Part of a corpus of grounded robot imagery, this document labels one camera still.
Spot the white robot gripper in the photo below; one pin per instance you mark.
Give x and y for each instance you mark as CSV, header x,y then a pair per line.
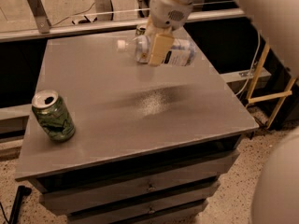
x,y
165,13

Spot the green soda can near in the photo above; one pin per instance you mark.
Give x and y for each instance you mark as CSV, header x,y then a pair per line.
x,y
52,115

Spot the grey drawer cabinet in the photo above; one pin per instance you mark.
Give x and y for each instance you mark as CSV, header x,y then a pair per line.
x,y
150,143

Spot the clear plastic tea bottle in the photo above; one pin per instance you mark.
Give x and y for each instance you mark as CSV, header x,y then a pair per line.
x,y
182,52

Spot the black stand foot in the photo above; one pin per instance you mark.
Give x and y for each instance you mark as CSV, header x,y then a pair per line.
x,y
22,192

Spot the metal railing with brackets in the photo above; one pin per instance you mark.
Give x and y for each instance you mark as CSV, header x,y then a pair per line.
x,y
111,26

